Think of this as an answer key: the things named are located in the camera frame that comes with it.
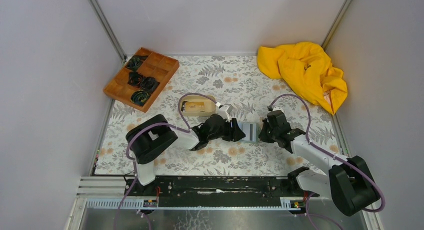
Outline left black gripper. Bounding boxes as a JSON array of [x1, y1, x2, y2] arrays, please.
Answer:
[[206, 117, 245, 141]]

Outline green card holder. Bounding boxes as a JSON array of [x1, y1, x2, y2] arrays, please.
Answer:
[[238, 122, 261, 143]]

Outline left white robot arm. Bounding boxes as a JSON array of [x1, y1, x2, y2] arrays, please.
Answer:
[[125, 103, 246, 195]]

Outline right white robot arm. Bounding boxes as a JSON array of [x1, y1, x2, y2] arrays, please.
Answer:
[[259, 106, 382, 216]]

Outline floral table mat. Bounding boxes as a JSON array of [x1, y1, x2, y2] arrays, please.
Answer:
[[94, 56, 341, 176]]

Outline beige oval tray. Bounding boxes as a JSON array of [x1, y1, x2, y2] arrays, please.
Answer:
[[178, 95, 216, 116]]

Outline yellow cloth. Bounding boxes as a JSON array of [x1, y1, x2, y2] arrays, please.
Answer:
[[256, 42, 348, 115]]

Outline orange compartment tray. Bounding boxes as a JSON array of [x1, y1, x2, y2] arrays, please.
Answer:
[[103, 47, 180, 112]]

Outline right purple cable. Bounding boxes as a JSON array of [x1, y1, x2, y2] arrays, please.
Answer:
[[267, 93, 386, 230]]

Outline purple cable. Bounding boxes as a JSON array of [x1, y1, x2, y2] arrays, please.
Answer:
[[112, 92, 222, 230], [267, 93, 386, 230]]

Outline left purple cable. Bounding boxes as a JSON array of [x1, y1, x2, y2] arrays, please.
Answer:
[[112, 92, 222, 230]]

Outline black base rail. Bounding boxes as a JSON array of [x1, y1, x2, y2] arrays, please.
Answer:
[[124, 176, 310, 210]]

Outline black coiled strap middle right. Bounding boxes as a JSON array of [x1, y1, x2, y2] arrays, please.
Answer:
[[140, 76, 161, 92]]

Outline black coiled strap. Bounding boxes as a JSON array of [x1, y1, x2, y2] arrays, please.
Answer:
[[140, 76, 161, 92], [130, 90, 149, 107], [125, 55, 149, 72], [127, 72, 144, 88]]

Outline black coiled strap bottom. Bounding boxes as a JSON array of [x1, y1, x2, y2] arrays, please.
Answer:
[[130, 90, 149, 107]]

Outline black coiled strap middle left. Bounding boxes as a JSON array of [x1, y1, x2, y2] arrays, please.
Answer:
[[127, 72, 144, 88]]

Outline black coiled strap top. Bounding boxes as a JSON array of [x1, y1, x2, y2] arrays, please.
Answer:
[[125, 55, 149, 72]]

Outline right aluminium frame post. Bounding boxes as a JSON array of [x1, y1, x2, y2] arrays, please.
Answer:
[[321, 0, 353, 51]]

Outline aluminium frame post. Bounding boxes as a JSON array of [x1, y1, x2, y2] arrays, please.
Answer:
[[321, 0, 353, 51], [88, 0, 127, 62]]

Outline left aluminium frame post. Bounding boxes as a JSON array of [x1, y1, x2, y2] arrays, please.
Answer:
[[88, 0, 127, 62]]

